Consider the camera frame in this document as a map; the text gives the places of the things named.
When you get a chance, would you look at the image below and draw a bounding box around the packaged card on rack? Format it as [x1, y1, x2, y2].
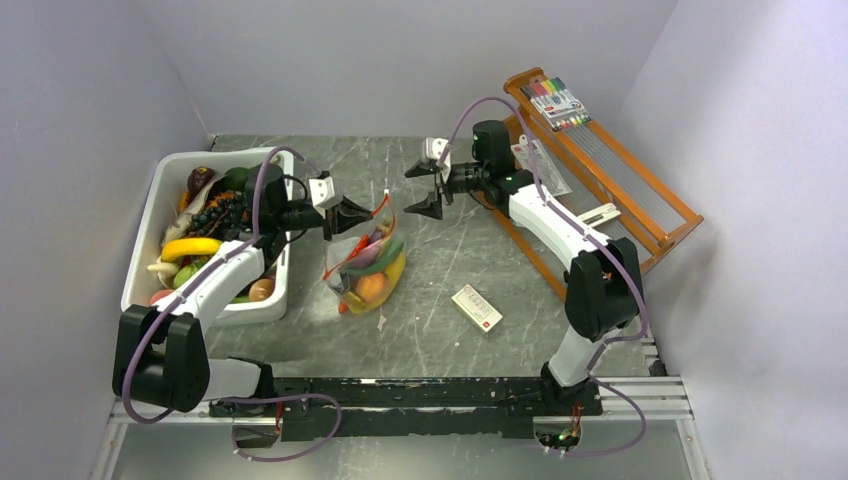
[511, 135, 572, 197]

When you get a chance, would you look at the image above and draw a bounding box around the orange wooden rack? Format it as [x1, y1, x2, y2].
[504, 67, 704, 276]

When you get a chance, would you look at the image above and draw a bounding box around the orange fruit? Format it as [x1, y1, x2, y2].
[354, 272, 388, 304]

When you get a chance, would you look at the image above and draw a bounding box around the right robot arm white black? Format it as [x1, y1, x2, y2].
[404, 120, 642, 414]

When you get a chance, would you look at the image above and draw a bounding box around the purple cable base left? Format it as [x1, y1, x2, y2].
[230, 393, 343, 464]

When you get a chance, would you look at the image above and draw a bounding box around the green cucumber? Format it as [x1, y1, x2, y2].
[343, 240, 405, 277]

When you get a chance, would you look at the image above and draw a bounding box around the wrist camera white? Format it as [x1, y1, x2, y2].
[422, 137, 450, 168]
[307, 170, 344, 218]

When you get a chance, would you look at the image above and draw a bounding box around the white plastic food bin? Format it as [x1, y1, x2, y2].
[120, 147, 290, 326]

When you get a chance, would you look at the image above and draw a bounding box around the purple eggplant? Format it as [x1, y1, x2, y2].
[357, 229, 390, 258]

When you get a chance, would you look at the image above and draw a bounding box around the dark purple grape bunch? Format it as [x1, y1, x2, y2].
[184, 192, 250, 240]

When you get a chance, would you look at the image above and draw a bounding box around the yellow banana bunch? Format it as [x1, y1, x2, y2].
[340, 251, 406, 314]

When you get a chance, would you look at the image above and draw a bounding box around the white stapler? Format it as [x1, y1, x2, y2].
[578, 203, 621, 229]

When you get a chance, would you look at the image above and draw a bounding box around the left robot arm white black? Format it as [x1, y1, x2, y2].
[113, 165, 373, 424]

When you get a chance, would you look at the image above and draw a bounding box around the white cardboard box red logo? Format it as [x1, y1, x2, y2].
[451, 284, 503, 334]

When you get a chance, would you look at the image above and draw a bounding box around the pack of coloured markers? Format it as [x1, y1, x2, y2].
[520, 77, 592, 131]

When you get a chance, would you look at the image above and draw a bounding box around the dark purple mangosteen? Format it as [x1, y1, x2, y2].
[186, 166, 216, 197]

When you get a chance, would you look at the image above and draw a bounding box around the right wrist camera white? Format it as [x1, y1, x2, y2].
[422, 137, 450, 168]

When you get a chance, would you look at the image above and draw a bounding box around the clear zip bag orange zipper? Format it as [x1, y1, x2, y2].
[322, 189, 406, 314]

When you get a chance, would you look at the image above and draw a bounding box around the green avocado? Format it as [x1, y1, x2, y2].
[221, 166, 250, 193]

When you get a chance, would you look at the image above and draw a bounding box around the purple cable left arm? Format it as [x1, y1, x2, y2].
[121, 145, 323, 425]

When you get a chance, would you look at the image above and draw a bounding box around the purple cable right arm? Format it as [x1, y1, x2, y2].
[443, 96, 651, 372]

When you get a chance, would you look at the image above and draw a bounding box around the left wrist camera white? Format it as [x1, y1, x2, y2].
[307, 170, 344, 218]

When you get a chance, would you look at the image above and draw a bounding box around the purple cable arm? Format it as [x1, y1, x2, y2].
[121, 145, 323, 425]
[443, 96, 651, 372]

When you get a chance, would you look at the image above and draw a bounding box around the brown kiwi fruit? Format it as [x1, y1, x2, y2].
[248, 278, 275, 302]

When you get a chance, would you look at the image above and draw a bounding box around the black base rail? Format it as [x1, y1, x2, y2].
[271, 376, 604, 442]

